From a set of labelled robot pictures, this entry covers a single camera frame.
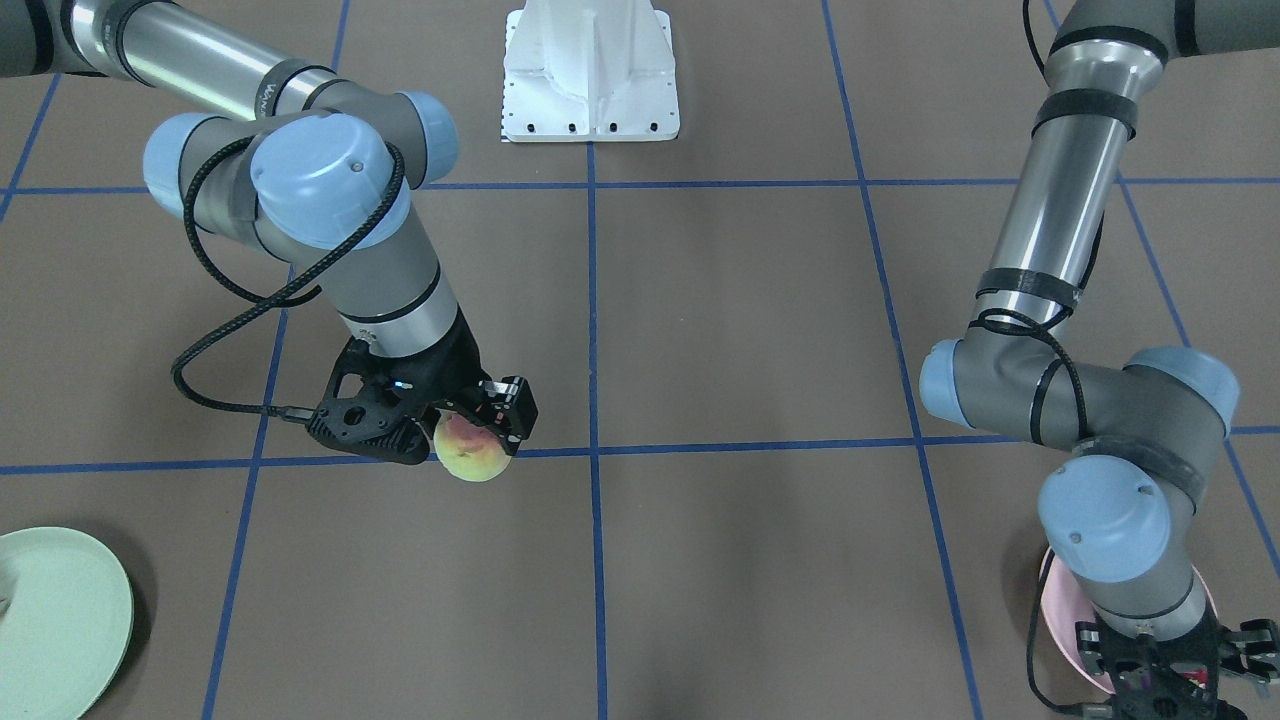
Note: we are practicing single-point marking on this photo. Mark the yellow pink peach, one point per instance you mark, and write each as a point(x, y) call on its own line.
point(468, 452)

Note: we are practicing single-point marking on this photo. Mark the mint green plate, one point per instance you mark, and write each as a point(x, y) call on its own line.
point(68, 615)

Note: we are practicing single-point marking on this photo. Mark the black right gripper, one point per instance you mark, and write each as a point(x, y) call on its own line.
point(452, 367)

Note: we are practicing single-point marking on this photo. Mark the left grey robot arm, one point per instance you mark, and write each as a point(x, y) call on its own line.
point(1141, 438)

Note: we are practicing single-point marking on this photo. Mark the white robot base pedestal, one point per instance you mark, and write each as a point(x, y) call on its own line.
point(589, 71)

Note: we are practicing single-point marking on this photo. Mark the pink plate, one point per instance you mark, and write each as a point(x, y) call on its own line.
point(1167, 601)

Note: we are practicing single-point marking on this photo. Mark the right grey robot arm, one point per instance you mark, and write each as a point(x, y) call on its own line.
point(293, 183)

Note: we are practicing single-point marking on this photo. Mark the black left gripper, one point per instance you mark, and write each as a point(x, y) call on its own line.
point(1243, 648)

